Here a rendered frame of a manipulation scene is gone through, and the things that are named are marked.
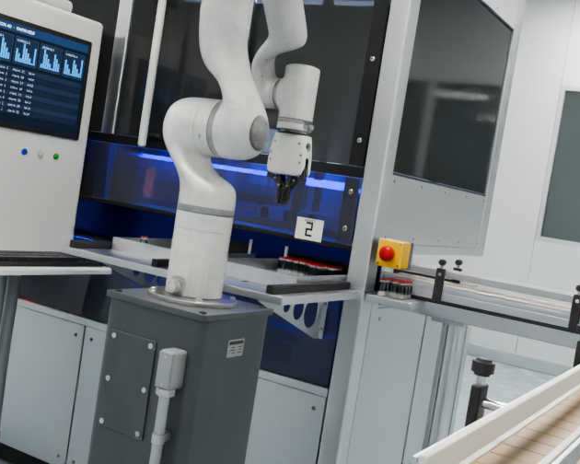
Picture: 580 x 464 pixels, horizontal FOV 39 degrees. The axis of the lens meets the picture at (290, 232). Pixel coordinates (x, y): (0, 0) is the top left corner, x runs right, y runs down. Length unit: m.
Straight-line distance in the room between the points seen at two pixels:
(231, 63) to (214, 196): 0.27
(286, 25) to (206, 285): 0.61
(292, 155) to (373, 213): 0.34
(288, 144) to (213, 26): 0.41
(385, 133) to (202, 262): 0.73
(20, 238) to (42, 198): 0.14
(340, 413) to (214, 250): 0.75
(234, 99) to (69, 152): 1.10
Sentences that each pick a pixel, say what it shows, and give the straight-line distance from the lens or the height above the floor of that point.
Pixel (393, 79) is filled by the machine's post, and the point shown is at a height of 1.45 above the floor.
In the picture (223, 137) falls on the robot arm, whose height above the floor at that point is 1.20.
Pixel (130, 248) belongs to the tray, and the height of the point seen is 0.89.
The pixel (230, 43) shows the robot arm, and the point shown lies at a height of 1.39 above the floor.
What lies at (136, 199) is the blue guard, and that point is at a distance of 2.63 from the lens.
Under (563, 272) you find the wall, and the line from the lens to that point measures 6.72.
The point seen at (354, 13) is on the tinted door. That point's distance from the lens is 2.31.
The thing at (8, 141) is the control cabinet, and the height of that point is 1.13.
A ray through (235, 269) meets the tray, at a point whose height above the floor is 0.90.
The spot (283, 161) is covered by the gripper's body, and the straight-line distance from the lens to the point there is 1.96.
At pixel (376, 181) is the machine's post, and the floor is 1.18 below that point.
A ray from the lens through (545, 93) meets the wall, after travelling 6.88.
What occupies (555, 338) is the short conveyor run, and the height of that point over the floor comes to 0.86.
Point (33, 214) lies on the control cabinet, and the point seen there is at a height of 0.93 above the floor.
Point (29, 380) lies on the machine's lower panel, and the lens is 2.98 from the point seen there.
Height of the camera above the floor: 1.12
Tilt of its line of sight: 3 degrees down
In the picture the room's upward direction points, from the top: 9 degrees clockwise
